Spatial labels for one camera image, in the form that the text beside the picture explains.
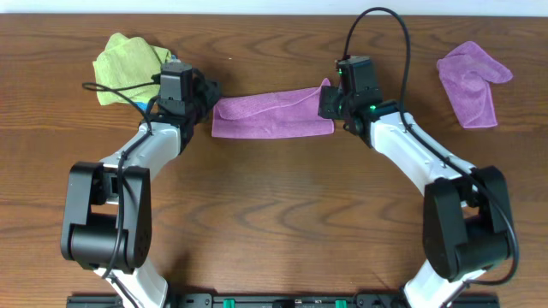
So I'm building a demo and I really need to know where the purple cloth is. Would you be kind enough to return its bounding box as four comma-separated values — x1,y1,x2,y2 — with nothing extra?
211,86,335,139
437,41,513,129

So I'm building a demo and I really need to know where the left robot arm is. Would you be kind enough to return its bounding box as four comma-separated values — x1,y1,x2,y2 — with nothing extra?
61,74,221,307

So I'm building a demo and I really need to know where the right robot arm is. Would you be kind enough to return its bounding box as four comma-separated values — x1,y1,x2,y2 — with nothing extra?
319,86,519,307

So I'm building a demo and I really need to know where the blue folded cloth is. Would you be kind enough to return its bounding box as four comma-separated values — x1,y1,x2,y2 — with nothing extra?
134,54,178,110

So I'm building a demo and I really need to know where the green folded cloth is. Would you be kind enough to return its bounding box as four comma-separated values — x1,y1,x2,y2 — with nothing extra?
92,33,172,89

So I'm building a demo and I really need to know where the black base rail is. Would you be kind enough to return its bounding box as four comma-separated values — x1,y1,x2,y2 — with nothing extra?
66,293,501,308

